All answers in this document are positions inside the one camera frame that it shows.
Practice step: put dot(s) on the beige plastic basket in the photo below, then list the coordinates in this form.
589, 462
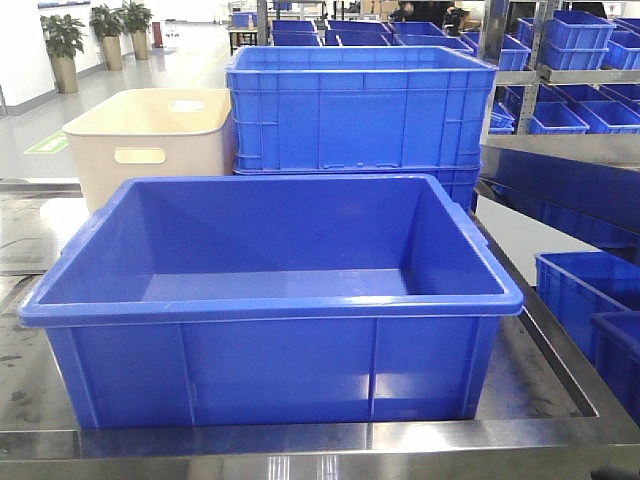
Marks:
151, 132

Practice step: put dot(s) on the blue target bin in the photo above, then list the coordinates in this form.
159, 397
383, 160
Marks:
190, 301

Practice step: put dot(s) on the potted plant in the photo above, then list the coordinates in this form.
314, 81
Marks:
107, 24
63, 40
136, 18

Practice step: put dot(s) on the potted plant middle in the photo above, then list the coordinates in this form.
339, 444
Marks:
107, 24

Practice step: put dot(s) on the potted plant far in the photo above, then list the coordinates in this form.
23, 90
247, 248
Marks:
136, 18

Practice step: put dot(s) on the large blue crate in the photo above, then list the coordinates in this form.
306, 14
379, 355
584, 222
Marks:
310, 109

